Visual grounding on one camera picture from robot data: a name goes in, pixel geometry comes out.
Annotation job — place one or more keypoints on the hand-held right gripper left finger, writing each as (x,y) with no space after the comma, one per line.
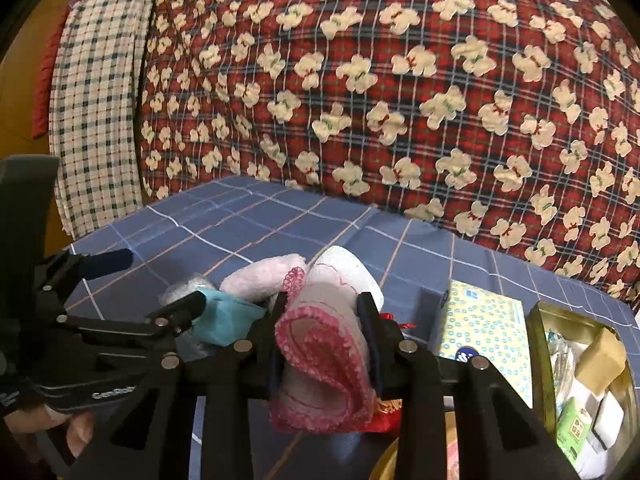
(270,340)

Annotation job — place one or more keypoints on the wooden door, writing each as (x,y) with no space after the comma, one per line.
(20,110)

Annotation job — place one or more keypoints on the white green checkered cloth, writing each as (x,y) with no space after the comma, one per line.
(95,110)

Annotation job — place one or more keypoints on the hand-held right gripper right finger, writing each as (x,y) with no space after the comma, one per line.
(372,340)

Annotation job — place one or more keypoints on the clear printed plastic packet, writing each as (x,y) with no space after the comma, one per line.
(560,360)

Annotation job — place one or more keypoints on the green wipes packet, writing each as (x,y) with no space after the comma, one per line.
(575,427)

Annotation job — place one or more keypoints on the patterned tissue box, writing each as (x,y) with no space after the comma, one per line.
(480,325)

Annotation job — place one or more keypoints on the teal cloth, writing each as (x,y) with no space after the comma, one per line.
(230,317)

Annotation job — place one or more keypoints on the pink fluffy towel roll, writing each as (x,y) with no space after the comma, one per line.
(255,275)

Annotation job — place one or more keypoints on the red plaid teddy print blanket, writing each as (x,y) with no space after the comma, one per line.
(400,135)

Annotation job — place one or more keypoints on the white gauze roll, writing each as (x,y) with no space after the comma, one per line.
(345,265)

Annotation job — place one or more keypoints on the person's left hand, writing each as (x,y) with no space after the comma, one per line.
(80,430)

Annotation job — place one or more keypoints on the white cloth with pink trim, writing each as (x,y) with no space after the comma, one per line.
(320,340)

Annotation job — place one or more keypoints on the blue plaid bedsheet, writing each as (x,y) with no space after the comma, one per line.
(250,220)

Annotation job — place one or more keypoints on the gold tin box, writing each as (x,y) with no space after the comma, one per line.
(537,360)

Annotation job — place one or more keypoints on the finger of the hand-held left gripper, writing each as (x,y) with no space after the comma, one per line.
(107,260)
(175,312)

